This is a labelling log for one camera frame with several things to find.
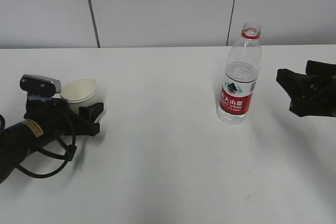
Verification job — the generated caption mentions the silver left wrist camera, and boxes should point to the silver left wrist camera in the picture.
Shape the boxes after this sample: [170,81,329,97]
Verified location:
[20,74,61,98]

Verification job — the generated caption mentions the clear red-label water bottle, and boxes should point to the clear red-label water bottle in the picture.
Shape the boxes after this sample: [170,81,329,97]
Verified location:
[217,23,262,125]

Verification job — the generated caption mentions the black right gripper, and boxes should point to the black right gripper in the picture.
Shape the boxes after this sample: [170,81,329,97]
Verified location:
[276,60,336,118]

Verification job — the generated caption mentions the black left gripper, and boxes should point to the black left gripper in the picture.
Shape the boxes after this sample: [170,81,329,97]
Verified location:
[24,98,103,137]

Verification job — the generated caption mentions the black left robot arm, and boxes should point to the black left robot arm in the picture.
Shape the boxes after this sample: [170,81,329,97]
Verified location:
[1,98,104,182]

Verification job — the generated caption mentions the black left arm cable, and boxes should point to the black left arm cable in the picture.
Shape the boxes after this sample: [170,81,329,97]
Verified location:
[0,103,78,179]

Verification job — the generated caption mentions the white paper cup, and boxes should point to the white paper cup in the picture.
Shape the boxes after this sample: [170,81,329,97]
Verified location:
[60,78,99,114]

